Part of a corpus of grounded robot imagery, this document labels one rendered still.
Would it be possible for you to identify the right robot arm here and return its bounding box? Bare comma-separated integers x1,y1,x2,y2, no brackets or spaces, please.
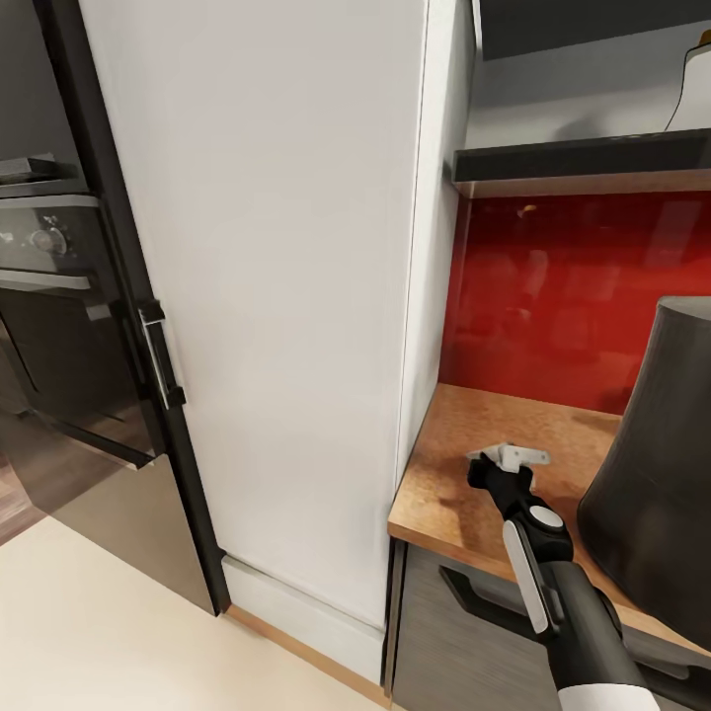
467,443,661,711

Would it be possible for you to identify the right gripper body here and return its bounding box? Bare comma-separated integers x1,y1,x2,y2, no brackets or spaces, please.
467,458,534,501

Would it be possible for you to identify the bottle of coffee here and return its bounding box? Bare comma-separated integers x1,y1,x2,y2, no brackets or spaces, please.
665,29,711,131

